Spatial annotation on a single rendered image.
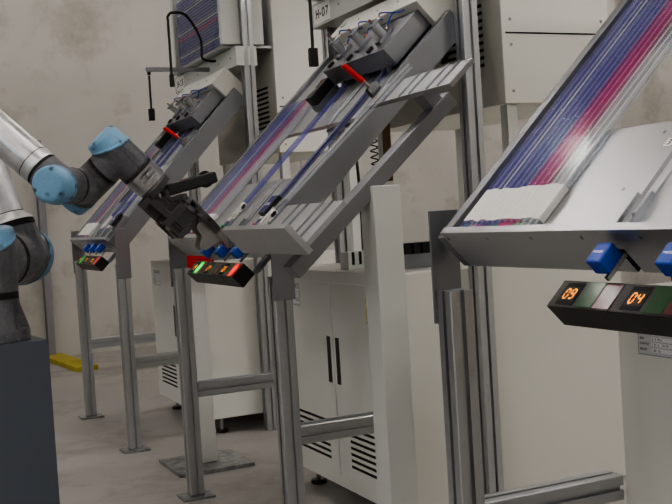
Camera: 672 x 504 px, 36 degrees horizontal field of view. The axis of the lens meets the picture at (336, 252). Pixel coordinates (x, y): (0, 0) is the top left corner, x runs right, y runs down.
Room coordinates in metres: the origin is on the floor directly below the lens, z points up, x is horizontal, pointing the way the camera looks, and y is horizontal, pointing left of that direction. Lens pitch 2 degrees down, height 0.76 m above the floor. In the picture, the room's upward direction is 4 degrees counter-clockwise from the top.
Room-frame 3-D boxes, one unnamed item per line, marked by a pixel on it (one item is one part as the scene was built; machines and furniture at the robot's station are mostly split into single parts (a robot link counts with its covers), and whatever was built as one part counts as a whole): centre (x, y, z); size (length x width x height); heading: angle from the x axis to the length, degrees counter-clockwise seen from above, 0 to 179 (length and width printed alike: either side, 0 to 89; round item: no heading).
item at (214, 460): (3.22, 0.45, 0.39); 0.24 x 0.24 x 0.78; 25
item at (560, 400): (2.76, -0.27, 0.31); 0.70 x 0.65 x 0.62; 25
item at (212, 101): (3.99, 0.49, 0.66); 1.01 x 0.73 x 1.31; 115
